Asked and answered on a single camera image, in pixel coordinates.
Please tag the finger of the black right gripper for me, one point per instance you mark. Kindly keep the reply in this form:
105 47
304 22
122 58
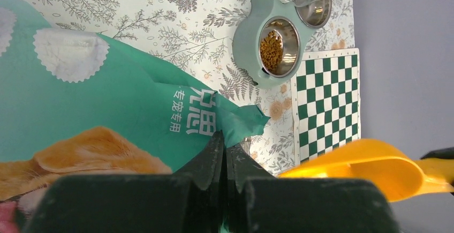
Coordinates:
444 153

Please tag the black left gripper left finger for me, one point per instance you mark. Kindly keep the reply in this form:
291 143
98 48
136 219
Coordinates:
186 201

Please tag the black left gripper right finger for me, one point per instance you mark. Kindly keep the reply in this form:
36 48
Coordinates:
260 202

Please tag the orange plastic scoop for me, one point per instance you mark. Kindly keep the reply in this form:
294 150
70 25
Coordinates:
396 175

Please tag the green dog food bag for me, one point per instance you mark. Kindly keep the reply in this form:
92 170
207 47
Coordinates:
81 103

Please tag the brown pet food kibble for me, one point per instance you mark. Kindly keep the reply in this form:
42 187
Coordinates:
271 52

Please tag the mint double pet bowl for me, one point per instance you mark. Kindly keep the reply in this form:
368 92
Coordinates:
295 25

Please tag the green white checkerboard mat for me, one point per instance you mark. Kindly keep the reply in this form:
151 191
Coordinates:
326 102

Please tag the floral patterned table cloth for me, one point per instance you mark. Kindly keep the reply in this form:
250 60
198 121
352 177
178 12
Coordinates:
196 35

